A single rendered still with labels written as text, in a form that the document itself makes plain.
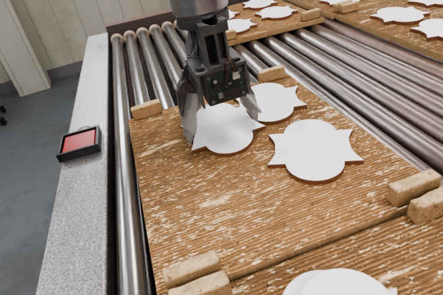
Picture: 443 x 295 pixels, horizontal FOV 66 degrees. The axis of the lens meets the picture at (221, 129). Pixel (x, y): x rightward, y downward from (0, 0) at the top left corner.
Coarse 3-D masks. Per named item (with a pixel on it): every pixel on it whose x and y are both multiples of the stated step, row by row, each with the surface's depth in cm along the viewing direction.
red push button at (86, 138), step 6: (84, 132) 68; (90, 132) 67; (66, 138) 67; (72, 138) 67; (78, 138) 66; (84, 138) 66; (90, 138) 65; (66, 144) 65; (72, 144) 65; (78, 144) 64; (84, 144) 64; (90, 144) 64; (66, 150) 63
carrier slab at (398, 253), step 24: (360, 240) 36; (384, 240) 36; (408, 240) 35; (432, 240) 35; (288, 264) 35; (312, 264) 35; (336, 264) 35; (360, 264) 34; (384, 264) 34; (408, 264) 33; (432, 264) 33; (240, 288) 34; (264, 288) 34; (408, 288) 31; (432, 288) 31
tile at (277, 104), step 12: (264, 84) 69; (276, 84) 68; (264, 96) 65; (276, 96) 64; (288, 96) 64; (264, 108) 61; (276, 108) 61; (288, 108) 60; (300, 108) 61; (264, 120) 58; (276, 120) 57
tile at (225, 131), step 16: (208, 112) 62; (224, 112) 61; (240, 112) 60; (208, 128) 58; (224, 128) 57; (240, 128) 56; (256, 128) 56; (208, 144) 54; (224, 144) 54; (240, 144) 53
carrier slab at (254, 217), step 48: (144, 144) 59; (192, 144) 57; (144, 192) 49; (192, 192) 47; (240, 192) 45; (288, 192) 44; (336, 192) 43; (384, 192) 41; (192, 240) 40; (240, 240) 39; (288, 240) 38; (336, 240) 38
